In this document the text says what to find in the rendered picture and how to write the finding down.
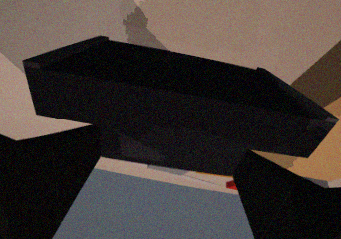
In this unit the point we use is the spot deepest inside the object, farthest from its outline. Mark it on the tan wooden floor panel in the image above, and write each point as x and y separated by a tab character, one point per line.
322	84

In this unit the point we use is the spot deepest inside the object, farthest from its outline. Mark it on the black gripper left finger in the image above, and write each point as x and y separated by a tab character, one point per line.
40	178

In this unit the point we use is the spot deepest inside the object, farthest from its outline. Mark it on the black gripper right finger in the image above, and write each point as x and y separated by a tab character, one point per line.
282	205

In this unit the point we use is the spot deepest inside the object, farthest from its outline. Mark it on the red flat bar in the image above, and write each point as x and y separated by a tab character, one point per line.
231	185

